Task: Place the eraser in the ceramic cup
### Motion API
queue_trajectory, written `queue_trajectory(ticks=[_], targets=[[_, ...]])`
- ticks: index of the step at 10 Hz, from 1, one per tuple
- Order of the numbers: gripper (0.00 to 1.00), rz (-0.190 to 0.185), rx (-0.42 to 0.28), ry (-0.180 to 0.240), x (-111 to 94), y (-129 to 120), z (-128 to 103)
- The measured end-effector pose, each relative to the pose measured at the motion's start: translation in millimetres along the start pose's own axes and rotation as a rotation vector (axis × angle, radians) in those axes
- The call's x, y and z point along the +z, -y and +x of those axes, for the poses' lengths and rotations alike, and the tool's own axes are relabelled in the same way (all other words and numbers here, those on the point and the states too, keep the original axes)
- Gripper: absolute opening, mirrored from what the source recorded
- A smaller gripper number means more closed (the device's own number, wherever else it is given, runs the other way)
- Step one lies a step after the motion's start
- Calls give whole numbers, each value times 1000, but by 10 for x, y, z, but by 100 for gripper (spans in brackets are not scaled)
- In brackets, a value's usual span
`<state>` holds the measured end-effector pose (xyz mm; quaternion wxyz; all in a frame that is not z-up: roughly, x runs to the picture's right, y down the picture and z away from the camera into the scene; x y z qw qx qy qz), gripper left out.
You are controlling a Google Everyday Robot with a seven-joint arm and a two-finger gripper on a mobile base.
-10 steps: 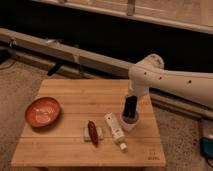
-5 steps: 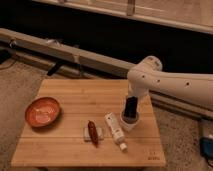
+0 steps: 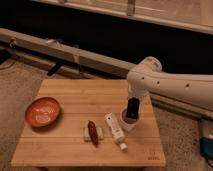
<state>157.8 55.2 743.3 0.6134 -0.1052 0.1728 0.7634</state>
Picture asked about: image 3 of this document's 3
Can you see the red chili pepper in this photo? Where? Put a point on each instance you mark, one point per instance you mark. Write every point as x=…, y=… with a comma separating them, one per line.
x=93, y=133

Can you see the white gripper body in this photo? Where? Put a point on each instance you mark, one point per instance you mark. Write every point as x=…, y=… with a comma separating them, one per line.
x=137, y=89

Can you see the black clamp handle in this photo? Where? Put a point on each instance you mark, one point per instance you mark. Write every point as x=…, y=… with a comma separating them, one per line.
x=54, y=69

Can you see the long beige rail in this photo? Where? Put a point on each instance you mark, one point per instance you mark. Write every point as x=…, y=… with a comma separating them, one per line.
x=93, y=60

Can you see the white ceramic cup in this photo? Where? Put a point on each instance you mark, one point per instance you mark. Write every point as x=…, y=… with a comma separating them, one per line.
x=127, y=123

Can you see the orange bowl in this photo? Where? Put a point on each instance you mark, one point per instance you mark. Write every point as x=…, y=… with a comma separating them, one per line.
x=42, y=112

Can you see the small white sponge block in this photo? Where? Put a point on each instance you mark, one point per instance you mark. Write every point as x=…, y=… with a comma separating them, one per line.
x=86, y=135

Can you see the wooden table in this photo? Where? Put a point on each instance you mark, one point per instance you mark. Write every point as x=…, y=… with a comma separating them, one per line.
x=62, y=144

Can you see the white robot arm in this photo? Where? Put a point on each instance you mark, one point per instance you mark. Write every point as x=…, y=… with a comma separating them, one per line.
x=147, y=76

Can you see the blue device on floor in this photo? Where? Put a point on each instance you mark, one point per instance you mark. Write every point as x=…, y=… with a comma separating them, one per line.
x=206, y=147

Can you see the black eraser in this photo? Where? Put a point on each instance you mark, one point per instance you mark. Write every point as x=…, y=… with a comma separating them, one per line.
x=133, y=108

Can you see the white tube bottle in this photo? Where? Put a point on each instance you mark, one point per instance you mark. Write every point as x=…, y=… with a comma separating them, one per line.
x=116, y=131

